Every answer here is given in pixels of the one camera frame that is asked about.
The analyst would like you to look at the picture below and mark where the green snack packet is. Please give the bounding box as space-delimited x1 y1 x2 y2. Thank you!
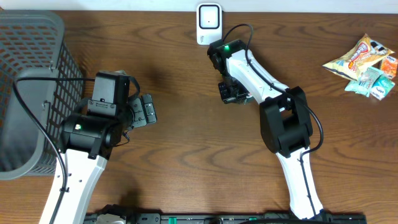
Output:
345 67 384 97

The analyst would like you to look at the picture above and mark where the large orange white snack bag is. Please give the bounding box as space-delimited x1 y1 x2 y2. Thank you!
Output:
322 34 394 81

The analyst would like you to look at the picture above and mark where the teal white packet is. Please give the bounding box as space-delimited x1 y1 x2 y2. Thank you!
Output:
371 75 395 100

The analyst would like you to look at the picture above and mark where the orange red snack packet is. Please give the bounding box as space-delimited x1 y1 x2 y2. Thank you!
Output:
379 56 397 79

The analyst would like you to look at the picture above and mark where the dark green Zam-Buk box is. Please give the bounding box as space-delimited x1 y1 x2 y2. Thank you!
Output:
244 93 254 104

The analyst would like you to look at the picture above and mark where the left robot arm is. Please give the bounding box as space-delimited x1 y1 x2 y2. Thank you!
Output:
40 70 157 223

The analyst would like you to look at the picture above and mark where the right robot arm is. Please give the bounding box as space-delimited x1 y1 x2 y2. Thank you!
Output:
207 40 323 219

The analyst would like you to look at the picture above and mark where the white barcode scanner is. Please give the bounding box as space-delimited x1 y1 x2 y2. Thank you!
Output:
197 3 223 45

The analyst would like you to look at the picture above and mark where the black plastic mesh basket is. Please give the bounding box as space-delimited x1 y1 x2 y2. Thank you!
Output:
1 10 84 180

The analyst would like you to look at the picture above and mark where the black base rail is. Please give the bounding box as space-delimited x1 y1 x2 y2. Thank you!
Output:
83 204 367 224

